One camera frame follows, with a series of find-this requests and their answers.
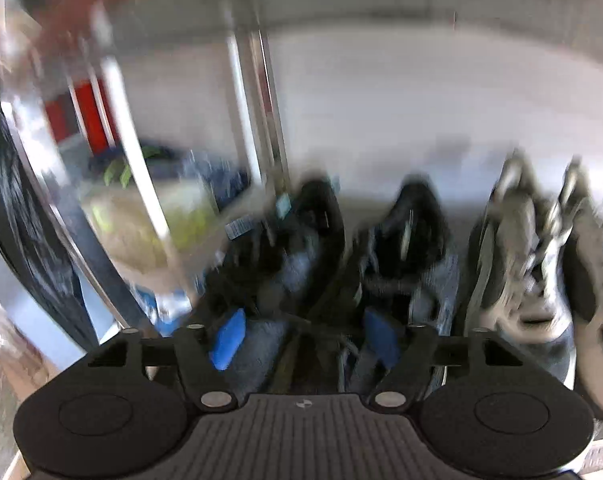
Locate metal shoe rack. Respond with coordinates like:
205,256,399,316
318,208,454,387
0,0,603,340

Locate grey mesh sneaker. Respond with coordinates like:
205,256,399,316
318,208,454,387
463,151,577,389

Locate grey white sneaker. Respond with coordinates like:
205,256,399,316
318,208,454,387
559,156,603,419

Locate black teal sneaker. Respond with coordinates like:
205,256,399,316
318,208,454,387
329,177,461,396
198,178,353,400

